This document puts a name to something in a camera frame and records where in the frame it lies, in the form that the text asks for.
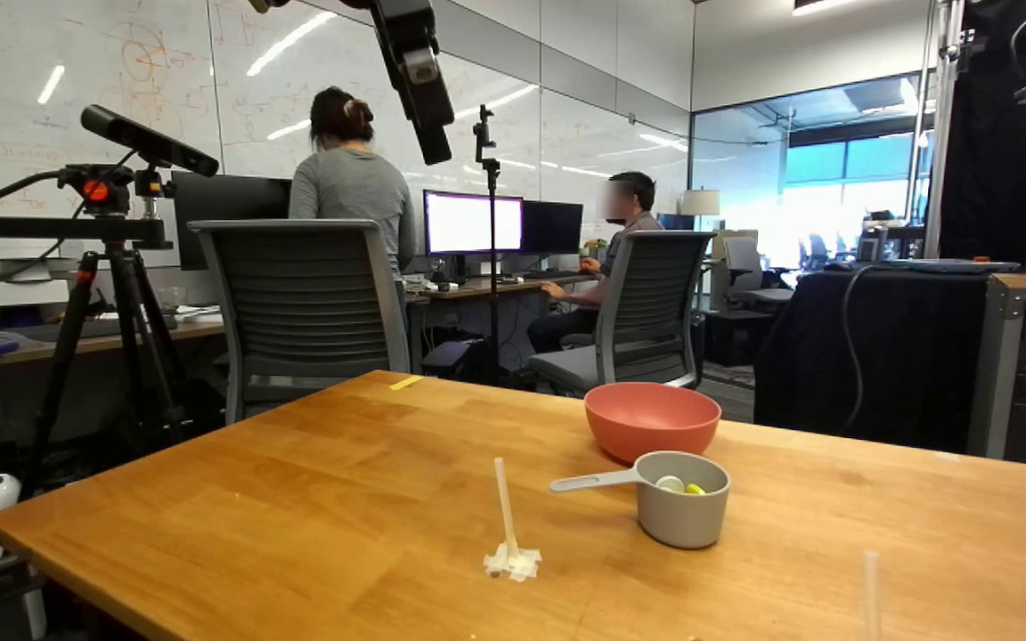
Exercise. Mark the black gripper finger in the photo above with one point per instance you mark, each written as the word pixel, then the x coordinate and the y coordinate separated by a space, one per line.
pixel 431 125

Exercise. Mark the pink bowl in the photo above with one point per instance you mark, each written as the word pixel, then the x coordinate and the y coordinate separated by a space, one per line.
pixel 653 422

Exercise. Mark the dark computer monitor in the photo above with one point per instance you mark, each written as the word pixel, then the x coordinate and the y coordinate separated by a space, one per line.
pixel 554 226

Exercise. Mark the black cloth covered table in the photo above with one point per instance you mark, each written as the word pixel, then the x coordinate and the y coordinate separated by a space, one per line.
pixel 891 356

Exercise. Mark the black backdrop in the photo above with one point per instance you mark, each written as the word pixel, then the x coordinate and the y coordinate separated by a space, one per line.
pixel 1000 144

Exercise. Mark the tripod with black camera bar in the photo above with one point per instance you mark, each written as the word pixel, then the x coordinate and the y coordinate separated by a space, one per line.
pixel 123 298

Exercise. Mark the black monitor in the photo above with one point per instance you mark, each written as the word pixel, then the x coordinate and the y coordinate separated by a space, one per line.
pixel 216 202

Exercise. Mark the lit computer monitor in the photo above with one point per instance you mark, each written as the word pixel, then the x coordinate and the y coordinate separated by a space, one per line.
pixel 472 221

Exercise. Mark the long wooden desk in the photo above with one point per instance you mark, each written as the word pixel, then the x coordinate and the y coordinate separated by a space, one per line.
pixel 63 342

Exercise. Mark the grey office chair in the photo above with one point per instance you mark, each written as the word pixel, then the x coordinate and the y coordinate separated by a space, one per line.
pixel 302 309
pixel 650 298

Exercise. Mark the bearded man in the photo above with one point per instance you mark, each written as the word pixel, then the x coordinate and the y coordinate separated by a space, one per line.
pixel 631 208

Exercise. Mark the white tape strip crumpled end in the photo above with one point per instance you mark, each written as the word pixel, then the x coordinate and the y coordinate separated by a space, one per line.
pixel 513 559

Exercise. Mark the yellow tape patch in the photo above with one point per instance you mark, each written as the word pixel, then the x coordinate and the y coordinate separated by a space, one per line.
pixel 405 381

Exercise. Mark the thin black stand pole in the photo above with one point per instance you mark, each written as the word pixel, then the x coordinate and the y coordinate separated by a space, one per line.
pixel 494 236

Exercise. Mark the woman in grey shirt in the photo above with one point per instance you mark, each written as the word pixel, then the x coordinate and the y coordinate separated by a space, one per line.
pixel 354 191

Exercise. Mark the small yellow white food pieces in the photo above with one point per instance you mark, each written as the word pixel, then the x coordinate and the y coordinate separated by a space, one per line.
pixel 678 486

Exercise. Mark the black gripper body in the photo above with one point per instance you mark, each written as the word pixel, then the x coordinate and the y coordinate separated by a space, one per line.
pixel 400 38

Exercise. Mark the white table lamp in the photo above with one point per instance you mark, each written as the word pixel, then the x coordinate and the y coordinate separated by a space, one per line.
pixel 700 202

